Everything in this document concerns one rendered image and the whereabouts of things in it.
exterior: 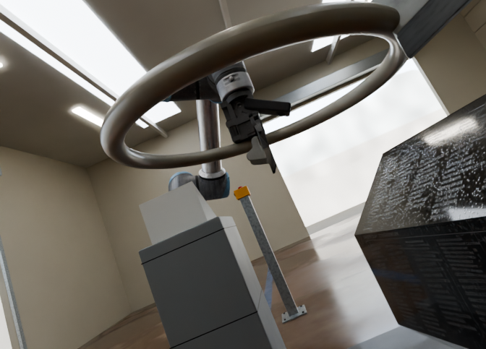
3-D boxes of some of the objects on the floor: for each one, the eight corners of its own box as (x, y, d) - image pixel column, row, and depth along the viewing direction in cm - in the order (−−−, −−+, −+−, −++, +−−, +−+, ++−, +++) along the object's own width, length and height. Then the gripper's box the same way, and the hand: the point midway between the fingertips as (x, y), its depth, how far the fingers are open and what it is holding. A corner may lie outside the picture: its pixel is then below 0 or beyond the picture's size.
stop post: (304, 305, 238) (252, 184, 259) (307, 313, 218) (249, 182, 239) (281, 315, 238) (231, 194, 260) (283, 324, 218) (228, 191, 240)
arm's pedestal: (191, 477, 108) (121, 257, 125) (218, 395, 157) (164, 246, 174) (315, 426, 106) (227, 210, 123) (302, 360, 155) (241, 212, 172)
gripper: (226, 112, 81) (252, 183, 77) (215, 96, 69) (245, 179, 65) (254, 100, 80) (282, 171, 76) (248, 82, 68) (281, 165, 64)
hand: (274, 165), depth 71 cm, fingers closed on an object, 5 cm apart
